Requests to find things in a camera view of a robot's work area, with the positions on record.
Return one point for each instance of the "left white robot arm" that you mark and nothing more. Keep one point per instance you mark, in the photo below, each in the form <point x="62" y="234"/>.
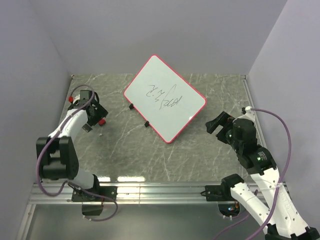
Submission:
<point x="56" y="155"/>

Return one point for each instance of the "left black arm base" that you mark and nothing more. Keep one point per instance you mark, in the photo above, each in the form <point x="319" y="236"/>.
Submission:
<point x="104" y="194"/>

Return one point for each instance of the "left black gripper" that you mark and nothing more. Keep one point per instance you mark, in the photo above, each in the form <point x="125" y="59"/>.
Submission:
<point x="100" y="113"/>

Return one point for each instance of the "red and black eraser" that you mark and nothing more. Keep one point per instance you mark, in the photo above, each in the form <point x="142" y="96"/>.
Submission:
<point x="102" y="122"/>

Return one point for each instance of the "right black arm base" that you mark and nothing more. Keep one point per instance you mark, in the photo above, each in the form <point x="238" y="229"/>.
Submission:
<point x="215" y="193"/>

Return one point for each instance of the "aluminium rail at table front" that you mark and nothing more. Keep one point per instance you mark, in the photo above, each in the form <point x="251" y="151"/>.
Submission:
<point x="136" y="193"/>

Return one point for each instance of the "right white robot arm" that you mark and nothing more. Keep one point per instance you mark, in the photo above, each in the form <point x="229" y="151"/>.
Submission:
<point x="277" y="216"/>

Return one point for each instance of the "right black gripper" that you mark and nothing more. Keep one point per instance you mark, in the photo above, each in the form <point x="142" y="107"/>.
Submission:
<point x="224" y="119"/>

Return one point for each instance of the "white board with pink frame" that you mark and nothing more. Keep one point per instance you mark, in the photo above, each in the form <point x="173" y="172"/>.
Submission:
<point x="163" y="98"/>

